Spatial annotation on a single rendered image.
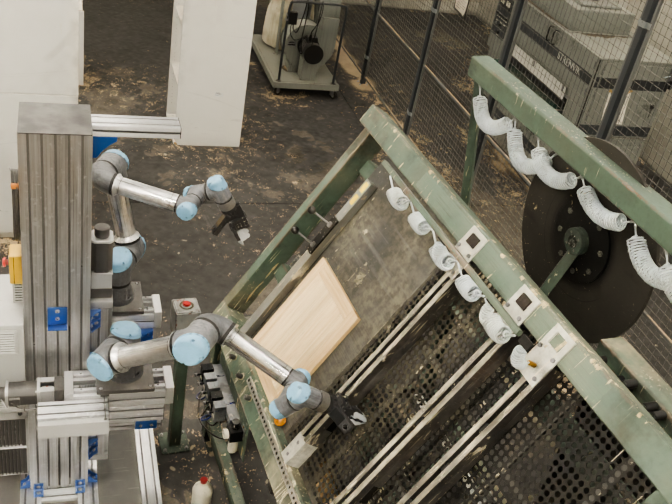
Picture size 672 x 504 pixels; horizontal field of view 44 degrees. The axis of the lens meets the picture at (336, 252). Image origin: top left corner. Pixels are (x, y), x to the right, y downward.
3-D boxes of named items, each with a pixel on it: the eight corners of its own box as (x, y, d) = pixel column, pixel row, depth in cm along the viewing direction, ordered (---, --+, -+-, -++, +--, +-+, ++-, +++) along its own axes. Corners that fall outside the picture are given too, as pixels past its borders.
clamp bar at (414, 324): (292, 453, 336) (246, 438, 322) (491, 236, 305) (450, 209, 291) (300, 472, 329) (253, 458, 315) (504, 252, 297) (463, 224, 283)
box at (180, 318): (169, 327, 409) (171, 298, 399) (193, 325, 413) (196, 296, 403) (173, 343, 400) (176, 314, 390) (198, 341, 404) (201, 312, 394)
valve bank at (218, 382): (188, 388, 401) (192, 350, 389) (217, 385, 407) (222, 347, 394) (211, 467, 364) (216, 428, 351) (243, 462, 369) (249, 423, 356)
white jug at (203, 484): (188, 500, 417) (191, 472, 406) (208, 496, 421) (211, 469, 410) (192, 515, 410) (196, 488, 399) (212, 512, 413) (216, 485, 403)
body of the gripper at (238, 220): (250, 228, 364) (240, 207, 357) (232, 235, 364) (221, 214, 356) (247, 218, 370) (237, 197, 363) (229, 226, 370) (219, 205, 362)
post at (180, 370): (167, 439, 448) (176, 331, 407) (178, 437, 450) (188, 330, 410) (169, 447, 443) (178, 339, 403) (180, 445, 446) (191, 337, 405)
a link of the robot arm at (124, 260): (99, 282, 366) (99, 257, 359) (111, 266, 377) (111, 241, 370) (125, 289, 365) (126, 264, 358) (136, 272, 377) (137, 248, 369)
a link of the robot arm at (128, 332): (146, 348, 336) (147, 322, 329) (128, 368, 325) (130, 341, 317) (119, 338, 338) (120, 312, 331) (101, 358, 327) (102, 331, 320)
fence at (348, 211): (244, 334, 394) (237, 331, 391) (373, 182, 369) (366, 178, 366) (247, 341, 390) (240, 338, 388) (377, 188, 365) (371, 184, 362)
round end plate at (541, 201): (494, 265, 374) (549, 101, 331) (505, 265, 376) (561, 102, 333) (596, 388, 314) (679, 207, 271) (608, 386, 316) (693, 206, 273)
